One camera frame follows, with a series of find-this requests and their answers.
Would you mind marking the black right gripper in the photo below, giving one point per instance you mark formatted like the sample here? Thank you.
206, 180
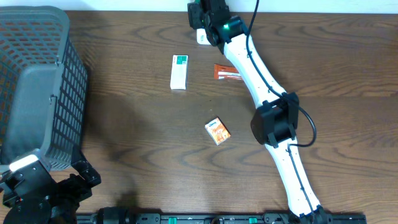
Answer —
195, 11

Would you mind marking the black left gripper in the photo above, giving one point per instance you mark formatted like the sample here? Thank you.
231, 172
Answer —
78, 191

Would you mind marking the white Panadol medicine box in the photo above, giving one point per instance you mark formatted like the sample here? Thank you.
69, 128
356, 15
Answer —
178, 78

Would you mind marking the orange snack packet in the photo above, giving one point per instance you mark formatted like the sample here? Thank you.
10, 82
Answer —
225, 72

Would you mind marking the orange Kleenex tissue pack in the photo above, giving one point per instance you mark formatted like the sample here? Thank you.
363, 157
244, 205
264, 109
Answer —
217, 130

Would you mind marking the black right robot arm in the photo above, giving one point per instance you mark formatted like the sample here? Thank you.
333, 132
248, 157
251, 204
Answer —
275, 120

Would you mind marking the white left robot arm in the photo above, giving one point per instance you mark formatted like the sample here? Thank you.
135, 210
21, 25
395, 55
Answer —
33, 196

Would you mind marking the white barcode scanner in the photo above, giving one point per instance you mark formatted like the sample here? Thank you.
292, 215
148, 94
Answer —
202, 37

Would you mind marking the grey plastic basket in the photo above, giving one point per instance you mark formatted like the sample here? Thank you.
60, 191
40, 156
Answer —
43, 87

